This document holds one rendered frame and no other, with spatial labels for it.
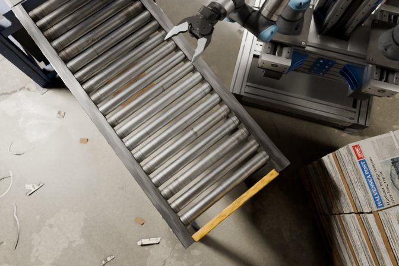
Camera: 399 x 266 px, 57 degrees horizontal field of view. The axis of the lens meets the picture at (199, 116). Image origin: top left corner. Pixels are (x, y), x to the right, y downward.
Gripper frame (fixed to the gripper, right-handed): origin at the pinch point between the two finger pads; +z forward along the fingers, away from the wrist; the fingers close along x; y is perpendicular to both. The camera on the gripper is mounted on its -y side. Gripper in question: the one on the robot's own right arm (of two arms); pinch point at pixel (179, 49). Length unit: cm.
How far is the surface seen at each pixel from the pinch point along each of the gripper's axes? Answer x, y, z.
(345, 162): -79, 41, -23
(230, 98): -22.5, 41.0, -10.9
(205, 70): -6.0, 43.2, -13.8
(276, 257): -105, 110, 24
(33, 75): 78, 115, 38
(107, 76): 25, 48, 16
